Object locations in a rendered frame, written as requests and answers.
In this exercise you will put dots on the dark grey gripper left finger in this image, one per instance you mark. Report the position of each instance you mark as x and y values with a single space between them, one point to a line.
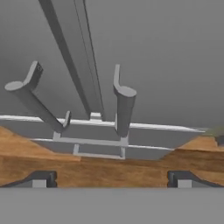
43 177

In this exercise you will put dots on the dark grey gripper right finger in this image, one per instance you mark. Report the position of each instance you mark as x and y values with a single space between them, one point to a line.
180 177

